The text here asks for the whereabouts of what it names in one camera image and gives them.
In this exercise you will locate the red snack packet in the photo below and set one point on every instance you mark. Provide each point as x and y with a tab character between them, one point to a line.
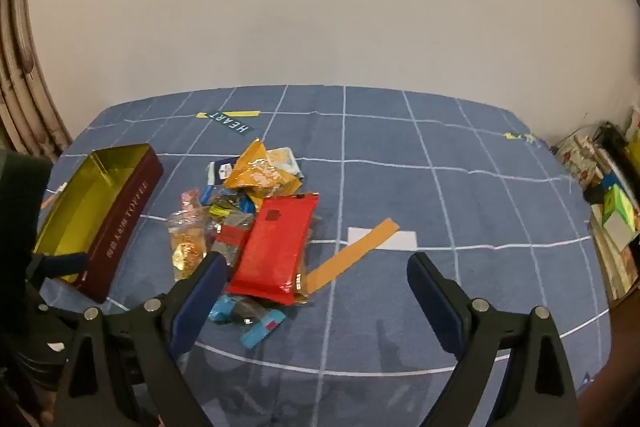
272	247

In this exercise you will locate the pink snack packet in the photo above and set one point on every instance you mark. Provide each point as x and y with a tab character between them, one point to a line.
190	199

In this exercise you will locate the green box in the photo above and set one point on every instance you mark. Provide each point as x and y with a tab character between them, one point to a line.
620	207

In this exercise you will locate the white tape patch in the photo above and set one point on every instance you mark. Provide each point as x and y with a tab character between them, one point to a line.
406	239

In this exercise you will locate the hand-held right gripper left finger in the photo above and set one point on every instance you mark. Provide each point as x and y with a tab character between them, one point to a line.
200	302

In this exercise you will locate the clear packet of brown snacks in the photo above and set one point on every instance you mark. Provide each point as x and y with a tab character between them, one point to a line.
187	242

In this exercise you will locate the red tin box gold interior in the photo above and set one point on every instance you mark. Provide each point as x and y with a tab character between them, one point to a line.
125	217

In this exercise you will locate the dark blue snack packet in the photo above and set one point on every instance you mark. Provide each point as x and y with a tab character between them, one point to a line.
220	169

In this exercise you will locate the short yellow tape piece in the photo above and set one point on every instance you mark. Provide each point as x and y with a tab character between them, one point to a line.
517	137

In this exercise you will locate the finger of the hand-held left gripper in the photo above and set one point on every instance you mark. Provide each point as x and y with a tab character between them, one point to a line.
55	324
62	264

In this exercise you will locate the yellow-green snack packet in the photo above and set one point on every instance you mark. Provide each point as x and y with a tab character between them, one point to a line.
222	207

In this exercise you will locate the light teal snack packet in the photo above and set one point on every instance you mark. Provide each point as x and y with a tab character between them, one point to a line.
289	159

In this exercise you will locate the floral patterned box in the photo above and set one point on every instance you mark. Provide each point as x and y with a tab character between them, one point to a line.
575	154

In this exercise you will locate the orange tape strip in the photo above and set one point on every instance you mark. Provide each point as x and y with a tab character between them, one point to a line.
350	257
52	194

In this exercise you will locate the beige wall pipes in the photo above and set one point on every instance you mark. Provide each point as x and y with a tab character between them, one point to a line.
20	82

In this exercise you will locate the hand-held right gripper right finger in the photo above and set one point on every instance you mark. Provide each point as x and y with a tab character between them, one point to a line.
435	302

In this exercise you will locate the blue checked tablecloth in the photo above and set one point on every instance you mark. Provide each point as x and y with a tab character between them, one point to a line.
400	167

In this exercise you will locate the long yellow tape strip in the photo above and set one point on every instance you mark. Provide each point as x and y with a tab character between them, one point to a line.
245	113

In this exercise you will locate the orange snack packet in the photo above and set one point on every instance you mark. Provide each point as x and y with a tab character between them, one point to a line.
260	177

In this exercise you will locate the dark teal lettered label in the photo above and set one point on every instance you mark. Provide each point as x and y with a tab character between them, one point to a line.
235	124

